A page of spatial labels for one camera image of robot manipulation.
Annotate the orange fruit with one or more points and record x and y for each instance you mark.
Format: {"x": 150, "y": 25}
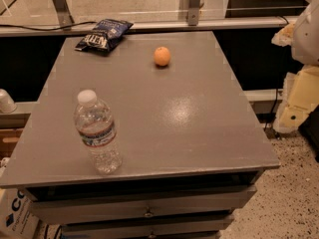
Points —
{"x": 162, "y": 56}

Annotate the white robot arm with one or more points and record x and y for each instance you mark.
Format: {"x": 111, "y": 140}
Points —
{"x": 305, "y": 43}

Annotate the upper grey drawer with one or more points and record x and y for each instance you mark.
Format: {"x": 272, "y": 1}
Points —
{"x": 101, "y": 209}

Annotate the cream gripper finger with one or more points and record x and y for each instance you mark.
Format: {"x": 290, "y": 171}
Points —
{"x": 284, "y": 36}
{"x": 300, "y": 98}

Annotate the left metal frame post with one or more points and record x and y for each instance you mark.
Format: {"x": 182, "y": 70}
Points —
{"x": 64, "y": 16}

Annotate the grey drawer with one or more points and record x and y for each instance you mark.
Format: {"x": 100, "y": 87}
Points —
{"x": 172, "y": 227}
{"x": 101, "y": 209}

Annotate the metal frame post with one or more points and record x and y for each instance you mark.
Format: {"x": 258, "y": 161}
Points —
{"x": 193, "y": 12}
{"x": 64, "y": 16}

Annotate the clear plastic water bottle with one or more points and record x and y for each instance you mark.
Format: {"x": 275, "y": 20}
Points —
{"x": 95, "y": 125}

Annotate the centre metal frame post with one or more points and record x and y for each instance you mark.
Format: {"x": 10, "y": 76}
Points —
{"x": 193, "y": 12}

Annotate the grey drawer cabinet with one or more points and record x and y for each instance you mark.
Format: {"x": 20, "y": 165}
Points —
{"x": 187, "y": 126}

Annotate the lower grey drawer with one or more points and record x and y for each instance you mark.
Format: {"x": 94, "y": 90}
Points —
{"x": 172, "y": 227}

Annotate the blue Kettle chips bag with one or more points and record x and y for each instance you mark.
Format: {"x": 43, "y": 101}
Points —
{"x": 105, "y": 36}

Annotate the brown cardboard box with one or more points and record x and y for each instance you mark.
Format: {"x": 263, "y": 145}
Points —
{"x": 8, "y": 140}

